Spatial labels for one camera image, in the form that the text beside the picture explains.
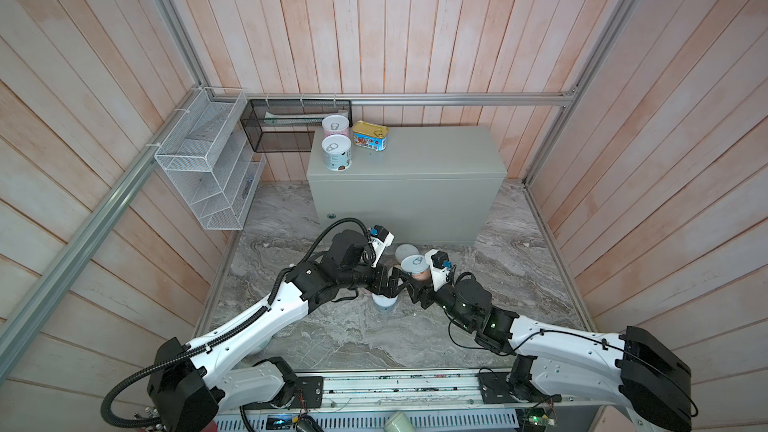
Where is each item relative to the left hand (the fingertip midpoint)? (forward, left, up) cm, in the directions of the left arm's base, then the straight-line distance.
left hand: (396, 281), depth 72 cm
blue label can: (0, +2, -15) cm, 15 cm away
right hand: (+5, -4, -2) cm, 7 cm away
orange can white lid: (+16, -4, -12) cm, 20 cm away
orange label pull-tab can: (+4, -6, +1) cm, 7 cm away
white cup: (-28, 0, -12) cm, 30 cm away
